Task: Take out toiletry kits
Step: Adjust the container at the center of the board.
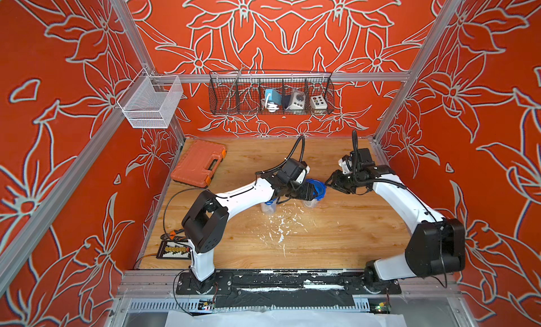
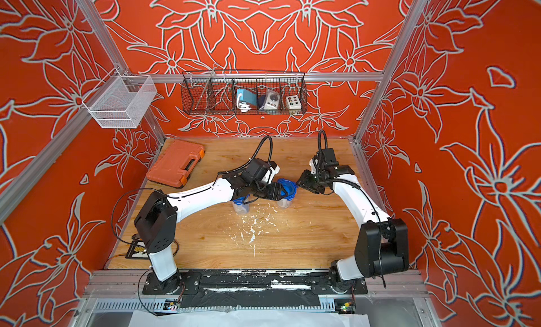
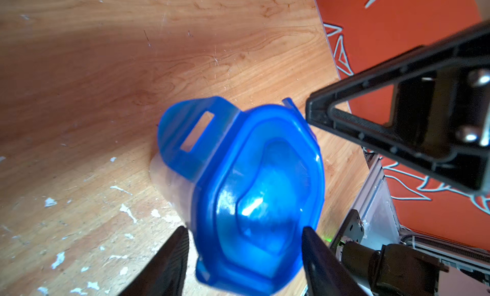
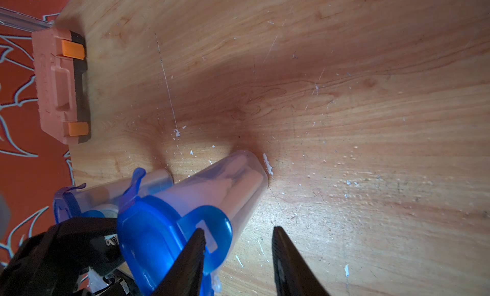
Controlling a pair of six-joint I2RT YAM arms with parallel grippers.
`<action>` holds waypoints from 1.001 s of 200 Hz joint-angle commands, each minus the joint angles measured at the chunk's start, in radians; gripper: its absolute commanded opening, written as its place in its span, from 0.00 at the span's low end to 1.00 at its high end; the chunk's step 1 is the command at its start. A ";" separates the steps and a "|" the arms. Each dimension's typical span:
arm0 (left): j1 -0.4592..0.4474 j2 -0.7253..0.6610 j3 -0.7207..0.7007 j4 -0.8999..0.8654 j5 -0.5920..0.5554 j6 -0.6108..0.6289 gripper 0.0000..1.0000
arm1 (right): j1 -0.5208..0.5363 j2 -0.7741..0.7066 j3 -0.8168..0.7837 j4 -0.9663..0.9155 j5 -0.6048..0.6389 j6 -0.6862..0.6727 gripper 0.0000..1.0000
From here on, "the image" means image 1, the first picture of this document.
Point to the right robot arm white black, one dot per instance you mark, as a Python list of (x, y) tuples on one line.
[(437, 244)]

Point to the orange handled pliers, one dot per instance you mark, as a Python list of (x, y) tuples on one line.
[(174, 236)]

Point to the blue white item in basket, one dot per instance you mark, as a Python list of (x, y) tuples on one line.
[(272, 100)]

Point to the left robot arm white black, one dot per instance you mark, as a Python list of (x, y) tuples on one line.
[(206, 220)]

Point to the black terminal block board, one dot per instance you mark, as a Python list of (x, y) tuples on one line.
[(174, 250)]

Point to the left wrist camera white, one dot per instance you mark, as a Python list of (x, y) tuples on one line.
[(300, 179)]

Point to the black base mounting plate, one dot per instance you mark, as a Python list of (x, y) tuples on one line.
[(274, 289)]

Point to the white button box in basket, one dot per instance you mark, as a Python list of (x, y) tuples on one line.
[(318, 104)]

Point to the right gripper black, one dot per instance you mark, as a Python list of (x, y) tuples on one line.
[(334, 182)]

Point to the white grey device in basket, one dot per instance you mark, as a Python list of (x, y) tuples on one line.
[(297, 101)]

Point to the left clear cup blue lid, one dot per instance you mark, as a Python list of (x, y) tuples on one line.
[(269, 207)]

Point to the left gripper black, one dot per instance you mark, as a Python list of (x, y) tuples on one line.
[(308, 190)]

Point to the clear plastic wall bin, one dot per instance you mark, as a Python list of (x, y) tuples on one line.
[(146, 107)]

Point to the orange plastic tool case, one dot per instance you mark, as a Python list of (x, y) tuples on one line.
[(198, 165)]

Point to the black wire wall basket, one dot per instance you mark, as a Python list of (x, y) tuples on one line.
[(241, 92)]

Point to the clear plastic cup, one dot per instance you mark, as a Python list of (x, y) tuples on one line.
[(310, 203)]

